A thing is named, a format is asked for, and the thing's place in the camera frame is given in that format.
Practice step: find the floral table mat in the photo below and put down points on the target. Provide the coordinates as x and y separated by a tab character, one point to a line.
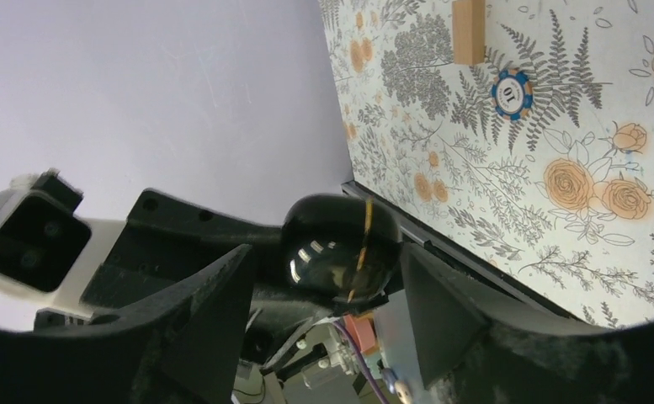
563	199

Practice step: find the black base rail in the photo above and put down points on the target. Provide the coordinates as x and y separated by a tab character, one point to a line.
459	257

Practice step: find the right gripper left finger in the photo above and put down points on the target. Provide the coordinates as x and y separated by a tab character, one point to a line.
179	345

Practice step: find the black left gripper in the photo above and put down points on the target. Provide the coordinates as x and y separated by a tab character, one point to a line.
167	240

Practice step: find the black earbud charging case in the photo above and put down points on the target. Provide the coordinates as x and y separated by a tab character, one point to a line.
340	247

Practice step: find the small wooden block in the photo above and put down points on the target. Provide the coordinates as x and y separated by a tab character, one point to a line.
469	32

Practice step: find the blue poker chip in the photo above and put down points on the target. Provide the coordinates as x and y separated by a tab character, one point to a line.
512	94

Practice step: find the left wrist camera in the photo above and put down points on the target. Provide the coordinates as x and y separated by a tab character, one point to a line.
48	254

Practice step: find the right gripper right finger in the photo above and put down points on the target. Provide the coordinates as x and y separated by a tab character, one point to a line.
475	344

